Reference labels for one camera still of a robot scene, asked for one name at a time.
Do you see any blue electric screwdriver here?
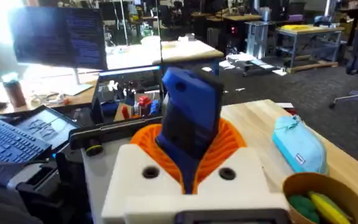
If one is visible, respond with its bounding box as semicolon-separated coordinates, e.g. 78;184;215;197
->
155;65;225;195

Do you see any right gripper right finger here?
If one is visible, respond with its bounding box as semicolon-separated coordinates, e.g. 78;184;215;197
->
195;118;272;196

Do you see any light blue zip bag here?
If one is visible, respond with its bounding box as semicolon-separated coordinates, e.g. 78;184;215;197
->
271;114;329;175

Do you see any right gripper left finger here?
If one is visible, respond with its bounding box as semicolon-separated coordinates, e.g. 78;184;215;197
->
101;123;186;224

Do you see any brown paper tub with toys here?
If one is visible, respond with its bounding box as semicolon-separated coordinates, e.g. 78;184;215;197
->
282;172;358;224

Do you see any dark computer monitor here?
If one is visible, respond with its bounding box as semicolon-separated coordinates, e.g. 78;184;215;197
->
7;6;109;88

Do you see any brown bottle with white cap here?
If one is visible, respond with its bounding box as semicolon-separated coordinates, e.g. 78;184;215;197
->
1;72;27;109

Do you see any black laptop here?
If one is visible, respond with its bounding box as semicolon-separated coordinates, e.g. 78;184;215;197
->
0;105;81;164

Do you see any wooden table with metal frame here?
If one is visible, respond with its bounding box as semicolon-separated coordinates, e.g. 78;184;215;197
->
274;24;345;74

